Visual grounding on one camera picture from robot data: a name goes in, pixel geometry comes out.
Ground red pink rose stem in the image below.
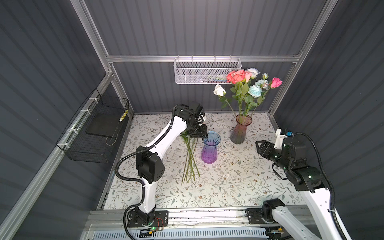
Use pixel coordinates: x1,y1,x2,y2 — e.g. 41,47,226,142
231,70,248,115

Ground black wire basket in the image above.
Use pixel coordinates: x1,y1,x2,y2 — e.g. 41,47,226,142
57,90,130,164

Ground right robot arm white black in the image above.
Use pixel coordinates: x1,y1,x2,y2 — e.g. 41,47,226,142
256,138,351,240

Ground deep pink rose stem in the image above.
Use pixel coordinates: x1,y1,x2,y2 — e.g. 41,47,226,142
227,71,237,84

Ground white wire mesh basket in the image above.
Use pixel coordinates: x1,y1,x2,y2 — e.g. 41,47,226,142
173,57,242,85

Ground white cream rose stem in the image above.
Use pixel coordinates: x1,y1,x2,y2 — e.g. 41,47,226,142
213,84,237,117

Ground tubes in white basket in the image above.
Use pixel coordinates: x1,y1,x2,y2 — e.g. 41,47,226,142
200,75,227,84

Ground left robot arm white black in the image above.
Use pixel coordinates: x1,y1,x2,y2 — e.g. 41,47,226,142
135,103,208,225

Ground pink glass vase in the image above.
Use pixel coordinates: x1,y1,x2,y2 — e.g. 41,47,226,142
230,115,253,144

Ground single dark pink bud stem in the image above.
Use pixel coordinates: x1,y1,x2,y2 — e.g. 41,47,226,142
248,77,283,119

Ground blue purple glass vase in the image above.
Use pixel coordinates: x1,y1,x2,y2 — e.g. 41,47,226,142
201,131,221,164

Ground yellow tube in basket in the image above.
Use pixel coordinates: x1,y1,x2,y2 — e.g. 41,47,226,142
120,110,129,122

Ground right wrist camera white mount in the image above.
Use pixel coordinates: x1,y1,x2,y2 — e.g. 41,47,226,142
274,129,294,150

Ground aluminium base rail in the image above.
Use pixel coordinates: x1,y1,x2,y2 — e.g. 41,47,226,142
79,205,316,240

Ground white spray rose stem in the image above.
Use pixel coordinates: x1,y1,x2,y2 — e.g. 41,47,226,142
243,73,271,116

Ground small pink spray roses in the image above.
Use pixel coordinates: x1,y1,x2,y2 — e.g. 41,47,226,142
180,130,201,184

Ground light pink rose stem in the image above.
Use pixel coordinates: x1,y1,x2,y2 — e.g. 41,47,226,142
244,71,253,83

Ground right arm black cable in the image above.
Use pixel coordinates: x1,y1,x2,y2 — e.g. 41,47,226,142
292,132,349,240

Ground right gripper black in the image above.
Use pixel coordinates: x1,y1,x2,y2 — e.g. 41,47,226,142
255,138,288,172

